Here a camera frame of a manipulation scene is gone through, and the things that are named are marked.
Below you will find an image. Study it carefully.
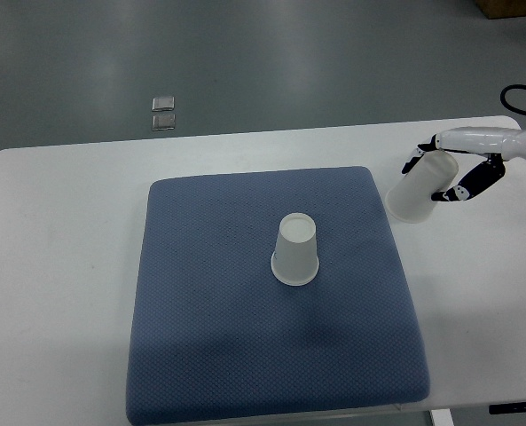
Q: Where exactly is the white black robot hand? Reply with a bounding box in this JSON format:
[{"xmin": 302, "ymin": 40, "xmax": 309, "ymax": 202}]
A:
[{"xmin": 401, "ymin": 127, "xmax": 526, "ymax": 202}]

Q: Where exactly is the white paper cup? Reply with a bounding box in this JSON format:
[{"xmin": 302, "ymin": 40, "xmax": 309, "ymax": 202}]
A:
[
  {"xmin": 271, "ymin": 212, "xmax": 319, "ymax": 287},
  {"xmin": 385, "ymin": 150, "xmax": 459, "ymax": 224}
]

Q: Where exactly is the brown cardboard box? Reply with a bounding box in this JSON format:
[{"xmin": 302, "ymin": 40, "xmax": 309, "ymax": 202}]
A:
[{"xmin": 475, "ymin": 0, "xmax": 526, "ymax": 20}]

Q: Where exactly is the white paper cup on cushion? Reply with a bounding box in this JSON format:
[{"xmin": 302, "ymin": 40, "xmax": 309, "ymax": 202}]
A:
[{"xmin": 271, "ymin": 212, "xmax": 319, "ymax": 287}]

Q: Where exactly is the white table leg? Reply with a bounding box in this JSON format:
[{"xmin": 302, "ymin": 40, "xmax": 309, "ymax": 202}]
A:
[{"xmin": 429, "ymin": 409, "xmax": 454, "ymax": 426}]

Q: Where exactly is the black table control panel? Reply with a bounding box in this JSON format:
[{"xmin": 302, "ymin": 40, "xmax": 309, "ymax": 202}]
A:
[{"xmin": 488, "ymin": 401, "xmax": 526, "ymax": 415}]

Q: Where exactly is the lower metal floor plate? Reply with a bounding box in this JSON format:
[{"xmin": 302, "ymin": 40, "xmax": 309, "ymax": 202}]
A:
[{"xmin": 152, "ymin": 114, "xmax": 176, "ymax": 131}]

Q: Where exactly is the metal floor plate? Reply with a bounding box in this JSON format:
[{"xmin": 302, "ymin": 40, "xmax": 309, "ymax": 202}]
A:
[
  {"xmin": 152, "ymin": 114, "xmax": 176, "ymax": 131},
  {"xmin": 152, "ymin": 95, "xmax": 175, "ymax": 112}
]

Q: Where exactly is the blue fabric cushion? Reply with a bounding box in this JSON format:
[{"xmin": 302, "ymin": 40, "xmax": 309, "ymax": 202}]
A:
[{"xmin": 126, "ymin": 166, "xmax": 430, "ymax": 425}]

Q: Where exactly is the upper metal floor plate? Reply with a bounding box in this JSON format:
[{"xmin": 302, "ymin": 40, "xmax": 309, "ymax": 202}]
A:
[{"xmin": 152, "ymin": 95, "xmax": 175, "ymax": 112}]

